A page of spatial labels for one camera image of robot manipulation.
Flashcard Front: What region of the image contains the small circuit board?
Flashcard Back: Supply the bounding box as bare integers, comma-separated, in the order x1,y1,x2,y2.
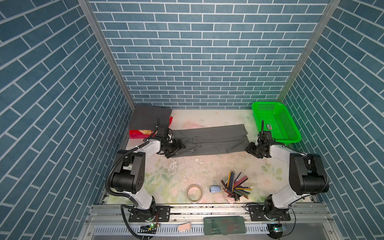
138,224,158,235
267,224,284,240

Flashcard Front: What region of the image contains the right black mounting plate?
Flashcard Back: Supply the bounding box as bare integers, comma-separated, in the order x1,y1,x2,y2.
244,203,291,222

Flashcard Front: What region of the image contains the black mounting plate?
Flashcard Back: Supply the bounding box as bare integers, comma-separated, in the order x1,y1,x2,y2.
129,206,171,223
244,203,291,222

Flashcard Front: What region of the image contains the roll of clear tape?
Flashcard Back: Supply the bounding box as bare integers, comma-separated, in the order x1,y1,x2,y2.
186,184,203,204

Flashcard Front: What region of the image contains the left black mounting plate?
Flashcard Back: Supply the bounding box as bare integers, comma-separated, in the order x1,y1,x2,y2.
129,206,171,223

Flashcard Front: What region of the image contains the bundle of coloured pencils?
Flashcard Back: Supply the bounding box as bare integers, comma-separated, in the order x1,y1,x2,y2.
221,170,253,203

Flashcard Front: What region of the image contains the right small circuit board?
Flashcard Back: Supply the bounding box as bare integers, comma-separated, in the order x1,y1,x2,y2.
267,224,284,240

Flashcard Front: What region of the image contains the small blue pencil sharpener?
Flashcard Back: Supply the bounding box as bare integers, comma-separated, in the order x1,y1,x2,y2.
209,186,222,194

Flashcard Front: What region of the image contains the green plastic basket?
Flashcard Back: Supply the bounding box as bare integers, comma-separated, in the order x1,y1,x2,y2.
252,102,302,145

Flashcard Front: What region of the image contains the folded red t shirt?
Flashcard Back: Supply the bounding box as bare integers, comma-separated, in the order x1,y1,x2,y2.
129,116,165,139

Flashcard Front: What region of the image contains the left black corrugated cable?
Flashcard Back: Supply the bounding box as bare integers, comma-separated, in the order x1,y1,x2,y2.
104,116,160,240

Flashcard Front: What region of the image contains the folded dark grey t shirt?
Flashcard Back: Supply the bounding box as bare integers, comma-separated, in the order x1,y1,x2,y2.
129,105,172,130

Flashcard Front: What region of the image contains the pink eraser block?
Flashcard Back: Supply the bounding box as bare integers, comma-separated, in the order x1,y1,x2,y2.
177,223,192,232

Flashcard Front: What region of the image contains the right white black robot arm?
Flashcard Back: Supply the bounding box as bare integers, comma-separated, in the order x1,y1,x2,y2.
246,131,329,220

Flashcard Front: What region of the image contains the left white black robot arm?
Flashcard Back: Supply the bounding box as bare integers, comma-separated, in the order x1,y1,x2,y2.
105,128,186,219

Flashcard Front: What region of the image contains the left small circuit board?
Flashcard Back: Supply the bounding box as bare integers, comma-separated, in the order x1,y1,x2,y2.
138,224,158,235

